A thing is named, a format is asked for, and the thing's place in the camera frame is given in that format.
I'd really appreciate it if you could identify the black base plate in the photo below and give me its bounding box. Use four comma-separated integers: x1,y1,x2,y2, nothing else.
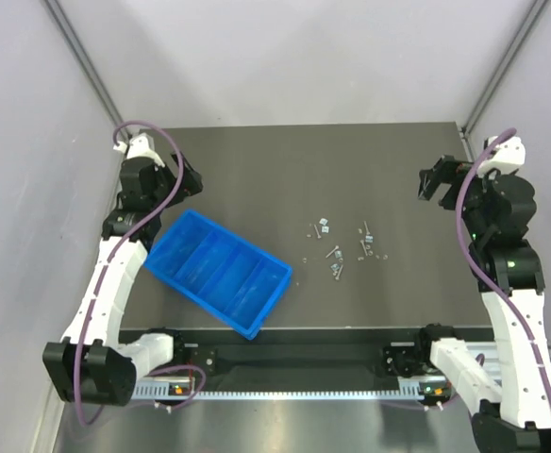
176,341,423,378

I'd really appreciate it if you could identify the slotted cable duct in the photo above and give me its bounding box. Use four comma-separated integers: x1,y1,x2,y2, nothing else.
131,377,453,403

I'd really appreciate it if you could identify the blue compartment bin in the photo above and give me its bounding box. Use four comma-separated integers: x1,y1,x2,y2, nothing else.
144,210,292,340

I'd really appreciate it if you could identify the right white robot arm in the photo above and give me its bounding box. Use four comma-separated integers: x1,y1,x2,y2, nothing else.
416,128,551,452

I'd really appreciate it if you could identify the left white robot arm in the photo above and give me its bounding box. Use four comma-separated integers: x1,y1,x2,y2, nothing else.
42,133,203,406

